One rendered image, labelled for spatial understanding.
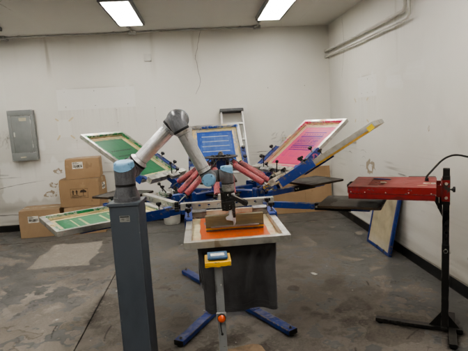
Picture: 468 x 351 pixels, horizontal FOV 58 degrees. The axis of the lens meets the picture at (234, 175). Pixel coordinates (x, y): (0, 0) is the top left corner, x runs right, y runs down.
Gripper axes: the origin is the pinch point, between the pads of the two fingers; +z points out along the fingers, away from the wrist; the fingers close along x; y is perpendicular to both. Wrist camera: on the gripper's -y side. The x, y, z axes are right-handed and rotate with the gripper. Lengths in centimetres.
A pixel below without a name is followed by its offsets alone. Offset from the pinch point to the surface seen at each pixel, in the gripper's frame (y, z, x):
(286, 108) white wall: -131, -65, -440
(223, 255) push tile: 10, 3, 52
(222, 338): 15, 46, 52
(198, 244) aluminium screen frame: 23.0, 1.3, 32.5
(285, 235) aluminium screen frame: -24.5, 2.0, 32.8
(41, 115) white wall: 257, -89, -442
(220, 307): 15, 30, 52
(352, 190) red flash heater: -87, -5, -34
